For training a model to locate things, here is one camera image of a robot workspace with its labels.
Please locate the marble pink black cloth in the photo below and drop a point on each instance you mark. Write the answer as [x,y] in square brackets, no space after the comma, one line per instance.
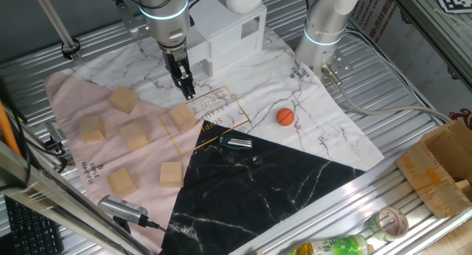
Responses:
[258,181]

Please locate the white plastic drawer cabinet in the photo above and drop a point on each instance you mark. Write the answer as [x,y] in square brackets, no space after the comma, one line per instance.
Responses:
[228,30]

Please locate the green holder with silver bits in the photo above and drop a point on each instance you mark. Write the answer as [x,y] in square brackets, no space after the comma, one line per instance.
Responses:
[236,142]

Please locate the black keyboard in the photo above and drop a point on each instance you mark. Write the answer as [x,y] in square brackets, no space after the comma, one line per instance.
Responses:
[31,231]

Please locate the plain wooden cube block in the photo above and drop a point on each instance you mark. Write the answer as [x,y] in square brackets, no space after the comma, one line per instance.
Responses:
[92,129]
[181,118]
[134,137]
[123,100]
[121,183]
[171,174]

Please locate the small gray clamped device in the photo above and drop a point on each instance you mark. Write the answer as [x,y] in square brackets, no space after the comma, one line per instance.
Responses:
[55,133]

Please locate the small orange basketball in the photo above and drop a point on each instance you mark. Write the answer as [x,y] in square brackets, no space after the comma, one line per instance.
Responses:
[285,116]

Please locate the white sheet with red print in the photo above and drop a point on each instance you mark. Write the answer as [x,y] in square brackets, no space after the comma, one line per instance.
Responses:
[413,52]

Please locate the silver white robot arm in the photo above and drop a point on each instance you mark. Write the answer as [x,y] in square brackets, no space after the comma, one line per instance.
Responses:
[324,19]

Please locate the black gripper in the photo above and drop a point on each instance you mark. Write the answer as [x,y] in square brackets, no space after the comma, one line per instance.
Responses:
[177,63]

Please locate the clear tape roll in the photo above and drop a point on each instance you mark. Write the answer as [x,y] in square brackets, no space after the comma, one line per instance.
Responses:
[389,223]

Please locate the green tea bottle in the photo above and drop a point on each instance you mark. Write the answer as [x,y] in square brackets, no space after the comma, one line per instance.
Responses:
[332,246]

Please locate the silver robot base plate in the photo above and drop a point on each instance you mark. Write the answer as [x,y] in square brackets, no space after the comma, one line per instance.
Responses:
[341,65]

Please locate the aluminium frame post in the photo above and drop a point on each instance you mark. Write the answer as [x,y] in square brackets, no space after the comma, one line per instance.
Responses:
[55,198]

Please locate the orange pole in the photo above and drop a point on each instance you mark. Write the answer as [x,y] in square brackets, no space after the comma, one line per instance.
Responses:
[7,129]

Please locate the silver depth camera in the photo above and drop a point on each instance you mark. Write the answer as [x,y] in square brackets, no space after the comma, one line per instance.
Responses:
[121,209]

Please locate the aluminium frame beam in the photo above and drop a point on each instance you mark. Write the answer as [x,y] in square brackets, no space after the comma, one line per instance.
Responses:
[435,30]

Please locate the black white marker board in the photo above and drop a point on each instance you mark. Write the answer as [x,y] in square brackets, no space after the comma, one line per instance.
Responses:
[455,0]

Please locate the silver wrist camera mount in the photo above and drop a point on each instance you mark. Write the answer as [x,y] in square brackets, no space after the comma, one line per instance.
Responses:
[131,21]

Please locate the brown cardboard box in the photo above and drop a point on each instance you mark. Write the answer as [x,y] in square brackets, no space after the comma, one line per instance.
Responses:
[435,170]

